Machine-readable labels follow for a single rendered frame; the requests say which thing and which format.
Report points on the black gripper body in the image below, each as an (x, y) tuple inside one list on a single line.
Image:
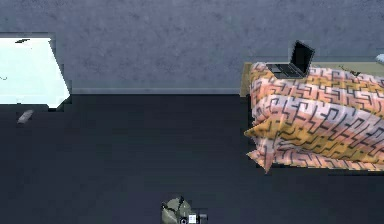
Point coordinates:
[(183, 220)]

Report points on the dirty grey-green volleyball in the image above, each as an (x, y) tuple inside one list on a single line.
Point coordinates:
[(173, 210)]

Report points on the orange patterned blanket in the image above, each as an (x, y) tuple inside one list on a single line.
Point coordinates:
[(316, 116)]

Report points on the grey remote control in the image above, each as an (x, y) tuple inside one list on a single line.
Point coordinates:
[(25, 116)]

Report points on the black laptop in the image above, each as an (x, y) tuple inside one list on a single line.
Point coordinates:
[(298, 60)]

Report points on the white table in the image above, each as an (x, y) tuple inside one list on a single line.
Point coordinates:
[(30, 73)]

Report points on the small black flat object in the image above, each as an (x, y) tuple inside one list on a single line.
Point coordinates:
[(22, 41)]

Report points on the pale blue pillow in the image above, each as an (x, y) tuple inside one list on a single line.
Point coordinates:
[(380, 59)]

